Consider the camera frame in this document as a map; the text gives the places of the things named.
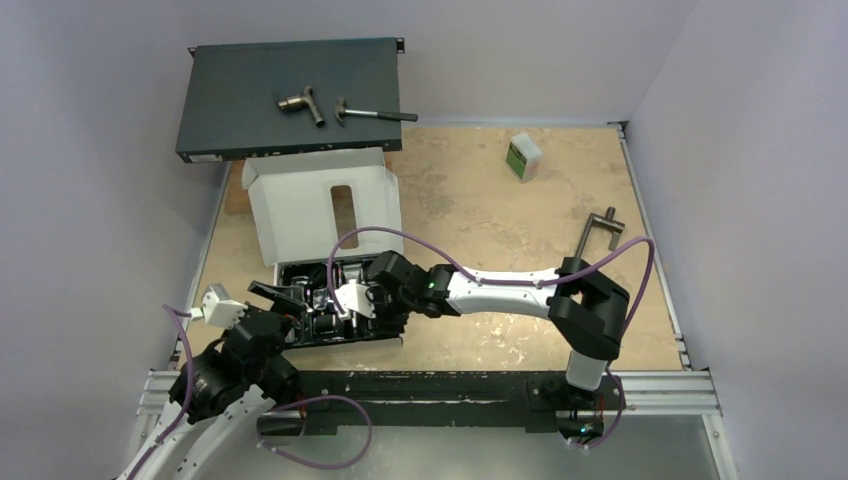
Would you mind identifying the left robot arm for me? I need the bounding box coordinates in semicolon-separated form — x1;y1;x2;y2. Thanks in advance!
120;282;312;479

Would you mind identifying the metal clamp tool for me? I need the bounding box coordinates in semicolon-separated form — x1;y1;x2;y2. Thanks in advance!
572;206;626;261

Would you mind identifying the small claw hammer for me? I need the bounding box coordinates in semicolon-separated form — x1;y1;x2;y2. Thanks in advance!
334;97;419;125

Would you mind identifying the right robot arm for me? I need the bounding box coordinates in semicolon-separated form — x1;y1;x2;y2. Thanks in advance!
365;251;630;407

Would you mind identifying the white hair clipper kit box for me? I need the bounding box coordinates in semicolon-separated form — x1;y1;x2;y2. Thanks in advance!
241;146;405;351

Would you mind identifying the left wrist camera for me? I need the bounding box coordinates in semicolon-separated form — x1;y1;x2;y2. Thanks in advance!
189;284;248;330

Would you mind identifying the dark rack-mount equipment case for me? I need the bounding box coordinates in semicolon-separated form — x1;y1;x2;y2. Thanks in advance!
175;37;405;163

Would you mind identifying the wooden board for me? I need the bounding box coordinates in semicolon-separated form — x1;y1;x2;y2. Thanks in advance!
224;149;393;216

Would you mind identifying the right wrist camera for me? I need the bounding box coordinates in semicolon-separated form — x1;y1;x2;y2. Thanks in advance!
335;281;376;319

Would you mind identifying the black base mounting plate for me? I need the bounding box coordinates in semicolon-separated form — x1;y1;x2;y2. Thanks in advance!
258;371;624;441

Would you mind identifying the metal pipe tee fitting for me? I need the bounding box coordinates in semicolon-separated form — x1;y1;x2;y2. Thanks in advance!
274;85;326;128

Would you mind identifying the white foam block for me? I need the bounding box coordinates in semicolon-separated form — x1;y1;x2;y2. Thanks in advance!
505;132;543;182

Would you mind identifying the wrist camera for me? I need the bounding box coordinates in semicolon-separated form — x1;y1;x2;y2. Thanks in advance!
335;281;376;319
189;284;248;330

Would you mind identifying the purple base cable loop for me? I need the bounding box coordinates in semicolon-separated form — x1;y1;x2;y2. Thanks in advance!
256;395;374;470

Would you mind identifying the black plastic insert tray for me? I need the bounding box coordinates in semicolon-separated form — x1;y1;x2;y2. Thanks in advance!
274;257;409;349

